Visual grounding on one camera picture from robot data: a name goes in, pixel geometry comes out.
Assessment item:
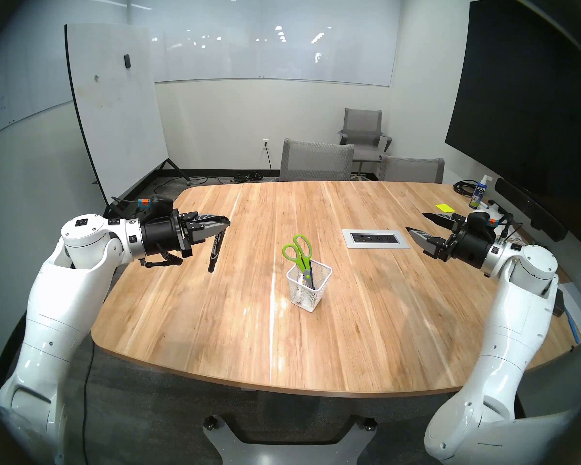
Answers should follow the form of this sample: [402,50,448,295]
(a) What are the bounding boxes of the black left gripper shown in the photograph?
[139,209,230,268]

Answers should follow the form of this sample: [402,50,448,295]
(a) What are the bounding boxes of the green handled scissors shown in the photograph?
[282,234,315,289]

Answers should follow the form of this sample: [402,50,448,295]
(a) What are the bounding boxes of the black permanent marker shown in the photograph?
[208,228,225,274]

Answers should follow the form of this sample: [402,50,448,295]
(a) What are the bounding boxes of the rolling white whiteboard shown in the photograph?
[64,23,192,239]

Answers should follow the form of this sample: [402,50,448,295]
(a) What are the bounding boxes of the black video sound bar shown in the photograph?
[494,178,568,242]

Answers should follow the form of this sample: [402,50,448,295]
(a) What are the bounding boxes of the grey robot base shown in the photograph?
[202,413,378,465]

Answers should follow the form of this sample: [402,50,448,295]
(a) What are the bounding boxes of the white paper sheet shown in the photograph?
[559,282,581,341]

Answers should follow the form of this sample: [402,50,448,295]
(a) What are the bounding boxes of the wide glass wall whiteboard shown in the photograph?
[128,0,402,88]

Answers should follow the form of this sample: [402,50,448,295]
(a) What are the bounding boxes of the silver table power outlet panel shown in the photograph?
[342,229,410,249]

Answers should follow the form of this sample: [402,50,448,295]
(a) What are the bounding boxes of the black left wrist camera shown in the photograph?
[137,196,175,222]

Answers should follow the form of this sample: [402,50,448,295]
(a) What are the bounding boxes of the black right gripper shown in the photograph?
[405,211,496,271]

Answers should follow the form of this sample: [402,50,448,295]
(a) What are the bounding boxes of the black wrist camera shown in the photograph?
[137,196,175,222]
[466,211,498,231]

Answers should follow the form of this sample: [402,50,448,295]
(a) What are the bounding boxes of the grey mesh office chair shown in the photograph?
[279,138,355,182]
[379,155,445,184]

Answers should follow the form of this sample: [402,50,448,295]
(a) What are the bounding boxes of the grey office chair with armrests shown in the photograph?
[338,108,393,180]

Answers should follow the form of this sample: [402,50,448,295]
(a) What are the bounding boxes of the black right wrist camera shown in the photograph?
[466,211,498,231]

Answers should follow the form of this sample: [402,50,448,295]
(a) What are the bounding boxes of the large black wall screen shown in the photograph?
[444,0,581,249]

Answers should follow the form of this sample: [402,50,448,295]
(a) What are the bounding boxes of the whiteboard cleaner spray bottle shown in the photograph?
[469,174,492,210]

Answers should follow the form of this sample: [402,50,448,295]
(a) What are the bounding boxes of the long black floor cable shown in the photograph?
[80,176,209,465]

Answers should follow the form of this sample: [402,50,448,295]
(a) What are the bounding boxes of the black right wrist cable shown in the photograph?
[496,212,522,244]

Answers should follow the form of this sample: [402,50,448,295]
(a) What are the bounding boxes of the white mesh pen holder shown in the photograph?
[286,259,333,313]

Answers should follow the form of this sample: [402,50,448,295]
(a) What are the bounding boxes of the blue stick tool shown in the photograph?
[564,309,581,344]

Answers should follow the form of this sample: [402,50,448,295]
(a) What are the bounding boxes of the wall whiteboard with blue writing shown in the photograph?
[0,0,129,144]

